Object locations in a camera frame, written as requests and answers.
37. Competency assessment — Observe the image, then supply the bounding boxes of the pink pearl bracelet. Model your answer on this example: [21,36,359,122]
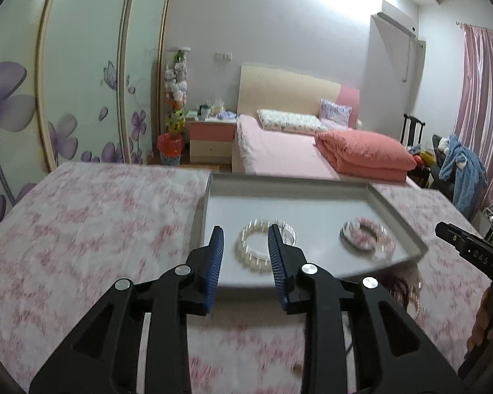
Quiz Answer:
[406,278,422,321]

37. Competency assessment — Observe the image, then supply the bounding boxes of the dark red bead necklace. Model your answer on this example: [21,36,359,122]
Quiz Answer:
[379,272,416,317]

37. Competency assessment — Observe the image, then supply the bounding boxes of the pink bead bracelet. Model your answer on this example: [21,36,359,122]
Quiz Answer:
[346,216,397,255]

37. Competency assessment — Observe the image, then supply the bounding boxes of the silver cuff bangle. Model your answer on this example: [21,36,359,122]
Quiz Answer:
[341,218,389,252]

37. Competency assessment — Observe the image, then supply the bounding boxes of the white pearl bracelet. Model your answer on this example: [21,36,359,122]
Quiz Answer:
[236,219,282,274]

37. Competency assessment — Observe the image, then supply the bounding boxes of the thin silver bangle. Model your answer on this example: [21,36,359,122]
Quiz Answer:
[267,220,296,246]

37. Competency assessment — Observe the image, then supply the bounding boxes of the person right hand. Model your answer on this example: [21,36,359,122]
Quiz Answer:
[467,287,493,352]

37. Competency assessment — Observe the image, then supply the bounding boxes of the blue robe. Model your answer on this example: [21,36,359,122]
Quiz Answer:
[439,134,488,219]

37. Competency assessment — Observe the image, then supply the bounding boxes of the floral pink tablecloth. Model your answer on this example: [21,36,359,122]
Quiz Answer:
[0,163,490,393]

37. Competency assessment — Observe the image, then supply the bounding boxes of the grey cardboard tray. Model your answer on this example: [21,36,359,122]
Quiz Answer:
[191,173,428,289]

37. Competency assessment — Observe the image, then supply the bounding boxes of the pink curtain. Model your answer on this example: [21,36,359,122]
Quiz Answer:
[454,23,493,205]

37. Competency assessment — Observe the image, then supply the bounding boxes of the dark wooden chair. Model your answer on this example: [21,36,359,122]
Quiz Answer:
[400,114,426,147]

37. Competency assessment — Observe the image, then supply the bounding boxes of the folded salmon duvet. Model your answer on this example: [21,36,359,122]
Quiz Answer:
[315,130,417,182]

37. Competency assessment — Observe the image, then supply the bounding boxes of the lilac pillow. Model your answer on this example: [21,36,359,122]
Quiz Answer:
[319,99,353,127]

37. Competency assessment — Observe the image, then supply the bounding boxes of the red waste bin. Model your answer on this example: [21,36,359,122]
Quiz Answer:
[156,133,184,166]

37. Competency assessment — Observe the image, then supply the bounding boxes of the pink nightstand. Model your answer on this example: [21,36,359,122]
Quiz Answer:
[188,119,236,164]

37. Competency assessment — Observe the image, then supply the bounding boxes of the pink bed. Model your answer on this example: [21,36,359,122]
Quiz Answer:
[231,115,416,188]

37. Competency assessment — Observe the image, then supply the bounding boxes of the white air conditioner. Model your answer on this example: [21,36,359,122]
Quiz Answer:
[375,0,418,37]

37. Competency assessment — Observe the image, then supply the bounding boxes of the floral white pillow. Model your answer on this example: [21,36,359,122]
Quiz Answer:
[256,109,327,136]

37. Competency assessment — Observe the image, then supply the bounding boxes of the white mug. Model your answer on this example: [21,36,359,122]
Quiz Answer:
[199,105,211,119]

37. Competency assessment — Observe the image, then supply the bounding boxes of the plush toy column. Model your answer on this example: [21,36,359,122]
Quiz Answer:
[165,47,189,134]

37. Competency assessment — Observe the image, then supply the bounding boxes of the beige pink headboard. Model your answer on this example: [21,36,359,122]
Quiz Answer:
[237,65,360,128]

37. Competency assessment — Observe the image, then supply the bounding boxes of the sliding wardrobe floral doors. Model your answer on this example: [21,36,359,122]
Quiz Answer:
[0,0,168,223]

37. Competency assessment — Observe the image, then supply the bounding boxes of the wall socket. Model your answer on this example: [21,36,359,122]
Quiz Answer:
[215,53,232,61]

